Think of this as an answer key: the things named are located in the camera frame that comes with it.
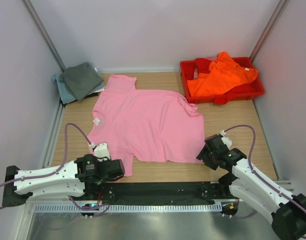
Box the light blue folded t-shirt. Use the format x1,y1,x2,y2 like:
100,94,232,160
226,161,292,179
51,74,76,105

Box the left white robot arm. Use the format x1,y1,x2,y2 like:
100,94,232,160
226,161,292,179
2,154,125,208

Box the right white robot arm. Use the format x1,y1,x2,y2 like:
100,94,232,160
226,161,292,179
197,134,306,240

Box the white slotted cable duct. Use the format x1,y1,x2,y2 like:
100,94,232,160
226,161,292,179
34,202,222,214

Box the orange t-shirt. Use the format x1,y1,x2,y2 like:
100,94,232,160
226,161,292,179
187,51,259,97

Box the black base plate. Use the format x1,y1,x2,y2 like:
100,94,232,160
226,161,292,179
74,181,235,206

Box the pink t-shirt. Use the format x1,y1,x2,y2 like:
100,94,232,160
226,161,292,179
88,74,205,177

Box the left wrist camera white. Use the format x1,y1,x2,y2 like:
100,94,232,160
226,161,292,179
89,142,111,162

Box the black folded t-shirt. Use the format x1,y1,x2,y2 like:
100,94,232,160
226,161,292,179
85,92,99,99

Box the grey folded t-shirt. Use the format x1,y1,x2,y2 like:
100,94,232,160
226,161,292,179
60,62,104,101

